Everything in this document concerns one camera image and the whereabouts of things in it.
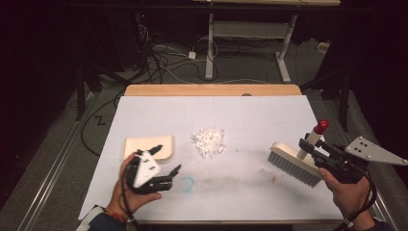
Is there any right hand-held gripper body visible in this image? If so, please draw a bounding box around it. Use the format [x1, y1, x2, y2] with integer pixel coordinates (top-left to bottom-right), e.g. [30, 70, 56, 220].
[316, 136, 408, 185]

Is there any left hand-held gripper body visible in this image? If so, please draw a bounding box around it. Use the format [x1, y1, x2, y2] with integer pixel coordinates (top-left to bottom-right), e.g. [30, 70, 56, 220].
[125, 148, 175, 195]

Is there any cream dustpan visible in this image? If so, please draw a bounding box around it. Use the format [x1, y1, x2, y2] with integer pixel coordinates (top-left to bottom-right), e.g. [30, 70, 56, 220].
[120, 134, 175, 164]

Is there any cream brush with grey bristles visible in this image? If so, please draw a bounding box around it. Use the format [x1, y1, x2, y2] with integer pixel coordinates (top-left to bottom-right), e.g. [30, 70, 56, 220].
[268, 119, 330, 188]

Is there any pile of white paper scraps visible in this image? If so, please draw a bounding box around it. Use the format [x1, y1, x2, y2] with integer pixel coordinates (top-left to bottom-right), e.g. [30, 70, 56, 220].
[191, 128, 226, 159]

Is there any person's right hand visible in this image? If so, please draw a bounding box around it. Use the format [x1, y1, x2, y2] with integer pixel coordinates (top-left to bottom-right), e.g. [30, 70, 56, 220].
[318, 167, 373, 219]

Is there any person's left hand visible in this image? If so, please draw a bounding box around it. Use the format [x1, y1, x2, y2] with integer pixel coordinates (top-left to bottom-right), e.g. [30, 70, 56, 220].
[107, 153, 164, 216]

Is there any black metal stand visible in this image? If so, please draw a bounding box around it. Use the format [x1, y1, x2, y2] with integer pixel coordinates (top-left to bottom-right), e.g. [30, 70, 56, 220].
[338, 71, 351, 133]
[75, 61, 89, 122]

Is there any white paper table sheet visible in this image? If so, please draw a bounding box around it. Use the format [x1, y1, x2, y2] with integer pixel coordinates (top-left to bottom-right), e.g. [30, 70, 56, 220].
[77, 94, 344, 222]

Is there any wooden table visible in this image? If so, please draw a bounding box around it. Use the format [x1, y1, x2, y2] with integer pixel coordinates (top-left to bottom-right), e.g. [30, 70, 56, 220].
[123, 84, 345, 225]

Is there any white metal desk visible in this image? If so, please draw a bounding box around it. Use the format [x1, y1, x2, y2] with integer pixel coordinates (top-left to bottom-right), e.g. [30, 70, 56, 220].
[191, 0, 342, 84]

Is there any right hand-held gripper cable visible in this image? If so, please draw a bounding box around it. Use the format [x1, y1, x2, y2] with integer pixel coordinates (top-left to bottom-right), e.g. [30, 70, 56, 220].
[333, 165, 379, 231]

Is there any black floor cable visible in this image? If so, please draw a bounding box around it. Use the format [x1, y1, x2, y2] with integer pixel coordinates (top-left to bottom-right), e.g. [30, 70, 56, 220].
[80, 90, 127, 158]

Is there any tangle of floor cables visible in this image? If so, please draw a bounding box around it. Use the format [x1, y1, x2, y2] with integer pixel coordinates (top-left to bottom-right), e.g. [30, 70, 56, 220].
[136, 22, 222, 85]

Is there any metal floor rail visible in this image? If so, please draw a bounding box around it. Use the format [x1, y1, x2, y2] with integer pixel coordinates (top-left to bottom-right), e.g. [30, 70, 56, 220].
[17, 92, 97, 231]

